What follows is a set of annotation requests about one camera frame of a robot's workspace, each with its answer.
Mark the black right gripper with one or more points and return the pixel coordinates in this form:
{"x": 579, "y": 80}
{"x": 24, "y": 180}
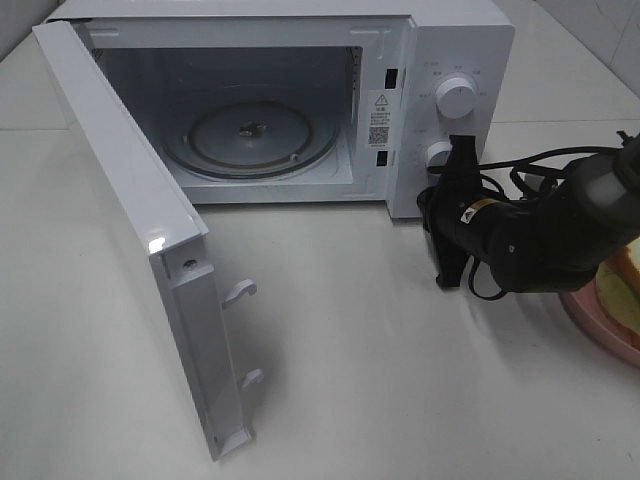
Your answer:
{"x": 463, "y": 217}

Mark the pink round plate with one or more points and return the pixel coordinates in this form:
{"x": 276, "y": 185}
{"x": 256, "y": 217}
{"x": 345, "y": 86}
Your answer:
{"x": 584, "y": 309}

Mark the sandwich with lettuce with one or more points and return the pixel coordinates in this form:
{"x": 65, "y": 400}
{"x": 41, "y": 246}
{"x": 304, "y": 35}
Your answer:
{"x": 617, "y": 287}

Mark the white microwave door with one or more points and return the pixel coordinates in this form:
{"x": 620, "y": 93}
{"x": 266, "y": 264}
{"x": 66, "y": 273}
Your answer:
{"x": 160, "y": 238}

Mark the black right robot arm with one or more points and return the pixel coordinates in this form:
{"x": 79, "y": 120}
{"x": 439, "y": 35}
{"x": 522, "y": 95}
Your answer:
{"x": 542, "y": 224}

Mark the lower white timer knob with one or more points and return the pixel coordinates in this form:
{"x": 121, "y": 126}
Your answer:
{"x": 436, "y": 155}

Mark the upper white power knob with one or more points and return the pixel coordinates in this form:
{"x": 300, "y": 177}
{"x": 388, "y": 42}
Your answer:
{"x": 456, "y": 96}

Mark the white warning label sticker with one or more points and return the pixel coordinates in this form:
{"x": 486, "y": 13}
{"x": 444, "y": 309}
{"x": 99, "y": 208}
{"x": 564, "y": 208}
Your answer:
{"x": 380, "y": 106}

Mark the white microwave oven body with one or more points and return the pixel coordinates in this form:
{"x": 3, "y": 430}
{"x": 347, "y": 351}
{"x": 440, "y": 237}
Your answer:
{"x": 170, "y": 59}

